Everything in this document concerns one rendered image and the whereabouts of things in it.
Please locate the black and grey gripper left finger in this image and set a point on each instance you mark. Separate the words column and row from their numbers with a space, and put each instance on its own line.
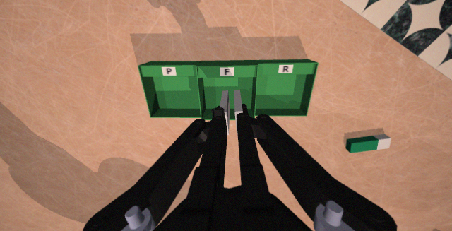
column 144, row 205

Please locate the white and green eraser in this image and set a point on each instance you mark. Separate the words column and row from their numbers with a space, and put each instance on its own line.
column 376, row 142

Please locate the green three-compartment bin rack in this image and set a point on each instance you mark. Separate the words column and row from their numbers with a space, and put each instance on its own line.
column 196, row 87

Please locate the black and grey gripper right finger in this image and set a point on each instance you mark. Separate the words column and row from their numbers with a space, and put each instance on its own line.
column 330, row 204

